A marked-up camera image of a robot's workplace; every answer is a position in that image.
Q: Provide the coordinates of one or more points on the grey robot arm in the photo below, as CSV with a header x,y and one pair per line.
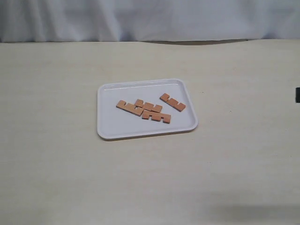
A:
x,y
297,95

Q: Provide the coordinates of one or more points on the notched wooden piece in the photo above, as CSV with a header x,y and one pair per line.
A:
x,y
148,106
128,107
156,116
172,102

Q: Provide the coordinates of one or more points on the white backdrop cloth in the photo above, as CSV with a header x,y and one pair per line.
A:
x,y
147,20

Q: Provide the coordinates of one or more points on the white plastic tray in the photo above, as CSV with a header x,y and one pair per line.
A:
x,y
115,123

